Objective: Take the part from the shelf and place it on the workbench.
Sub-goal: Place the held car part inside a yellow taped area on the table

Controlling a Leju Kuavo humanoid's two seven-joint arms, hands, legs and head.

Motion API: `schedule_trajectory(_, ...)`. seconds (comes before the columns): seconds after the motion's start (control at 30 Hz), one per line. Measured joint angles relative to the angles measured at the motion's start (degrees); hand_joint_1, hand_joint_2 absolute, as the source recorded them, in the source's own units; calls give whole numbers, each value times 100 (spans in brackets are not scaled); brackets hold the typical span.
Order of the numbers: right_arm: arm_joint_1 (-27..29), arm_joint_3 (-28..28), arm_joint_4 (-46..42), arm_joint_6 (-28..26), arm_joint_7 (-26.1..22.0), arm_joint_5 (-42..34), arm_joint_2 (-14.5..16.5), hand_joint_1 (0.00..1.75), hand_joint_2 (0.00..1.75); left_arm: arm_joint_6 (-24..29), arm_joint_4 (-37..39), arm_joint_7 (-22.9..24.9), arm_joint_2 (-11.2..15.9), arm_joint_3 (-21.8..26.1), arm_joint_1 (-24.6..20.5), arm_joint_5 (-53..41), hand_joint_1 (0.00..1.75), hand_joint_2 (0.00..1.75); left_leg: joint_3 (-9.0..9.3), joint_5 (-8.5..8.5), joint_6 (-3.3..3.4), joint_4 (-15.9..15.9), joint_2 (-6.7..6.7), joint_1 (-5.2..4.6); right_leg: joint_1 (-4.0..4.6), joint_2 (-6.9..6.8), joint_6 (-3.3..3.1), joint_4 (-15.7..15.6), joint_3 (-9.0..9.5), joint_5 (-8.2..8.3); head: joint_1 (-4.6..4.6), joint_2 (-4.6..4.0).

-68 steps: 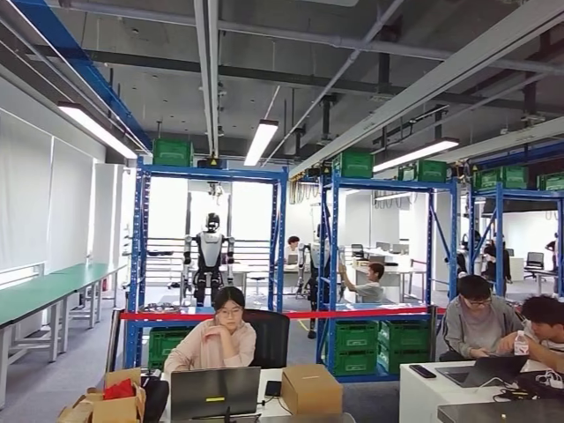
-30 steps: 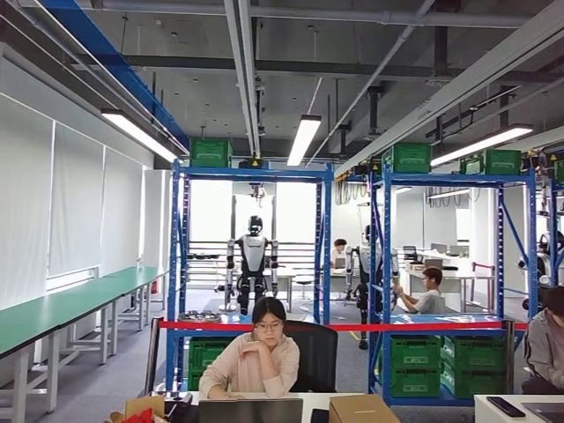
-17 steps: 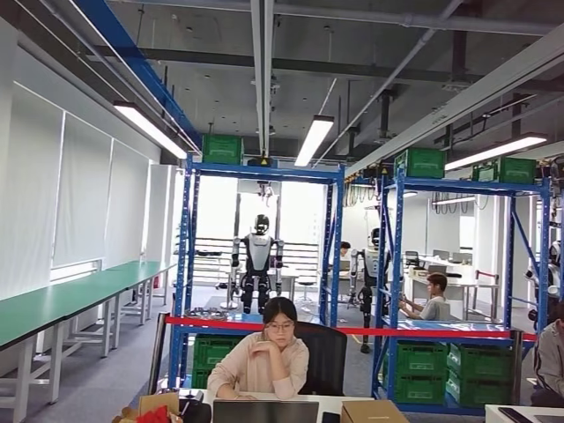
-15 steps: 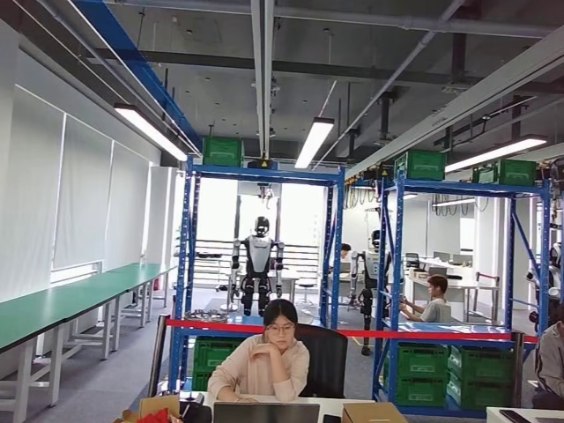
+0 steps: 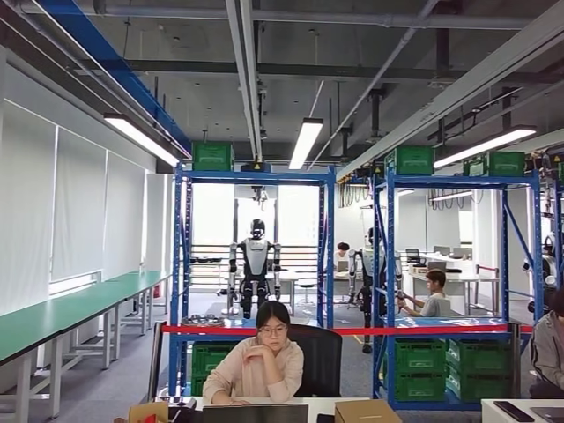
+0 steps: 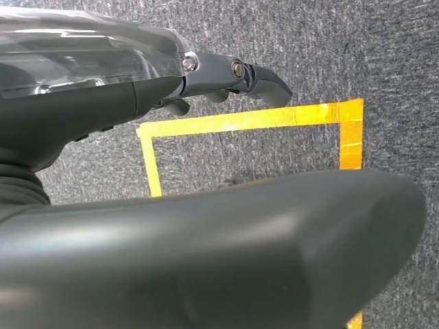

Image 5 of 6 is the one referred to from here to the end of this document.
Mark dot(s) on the black barrier post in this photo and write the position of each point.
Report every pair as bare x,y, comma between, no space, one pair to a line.
516,362
155,362

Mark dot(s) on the round metal parts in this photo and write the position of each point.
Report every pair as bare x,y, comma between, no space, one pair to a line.
202,320

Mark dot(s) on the person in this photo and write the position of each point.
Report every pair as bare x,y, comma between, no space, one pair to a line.
548,350
341,256
253,368
434,303

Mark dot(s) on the silver black humanoid robot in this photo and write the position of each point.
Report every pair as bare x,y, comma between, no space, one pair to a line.
546,268
255,260
365,280

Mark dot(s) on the black smartphone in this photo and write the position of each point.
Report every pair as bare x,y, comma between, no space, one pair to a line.
513,411
325,419

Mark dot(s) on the green plastic crate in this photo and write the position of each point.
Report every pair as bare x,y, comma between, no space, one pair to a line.
211,359
502,164
411,160
212,156
418,356
198,386
418,387
478,386
480,353

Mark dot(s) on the black hoist box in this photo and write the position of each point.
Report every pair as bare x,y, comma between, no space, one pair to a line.
255,167

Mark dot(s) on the grey laptop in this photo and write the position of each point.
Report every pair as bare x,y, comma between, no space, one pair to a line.
550,414
255,414

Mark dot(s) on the blue steel shelving rack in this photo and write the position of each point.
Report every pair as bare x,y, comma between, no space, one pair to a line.
176,263
389,263
559,233

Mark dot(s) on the yellow carton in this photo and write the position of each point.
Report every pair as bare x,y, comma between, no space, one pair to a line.
147,411

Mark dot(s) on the white roller blind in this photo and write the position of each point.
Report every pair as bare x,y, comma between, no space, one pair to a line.
125,216
26,204
79,204

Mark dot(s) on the blue overhead beam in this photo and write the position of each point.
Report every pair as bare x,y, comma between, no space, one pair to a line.
115,70

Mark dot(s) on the grey overhead crane rail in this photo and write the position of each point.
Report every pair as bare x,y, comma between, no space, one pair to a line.
248,76
463,93

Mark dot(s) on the long ceiling light strip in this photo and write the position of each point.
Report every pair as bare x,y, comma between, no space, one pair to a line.
141,139
485,147
306,143

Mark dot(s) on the black office chair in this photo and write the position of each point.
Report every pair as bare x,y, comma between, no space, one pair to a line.
322,362

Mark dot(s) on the small cardboard box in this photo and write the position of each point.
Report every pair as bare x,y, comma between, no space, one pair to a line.
365,413

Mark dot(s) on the green top long table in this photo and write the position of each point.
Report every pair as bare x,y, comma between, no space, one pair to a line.
44,318
141,280

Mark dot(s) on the red barrier tape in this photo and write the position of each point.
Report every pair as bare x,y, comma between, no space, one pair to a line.
396,330

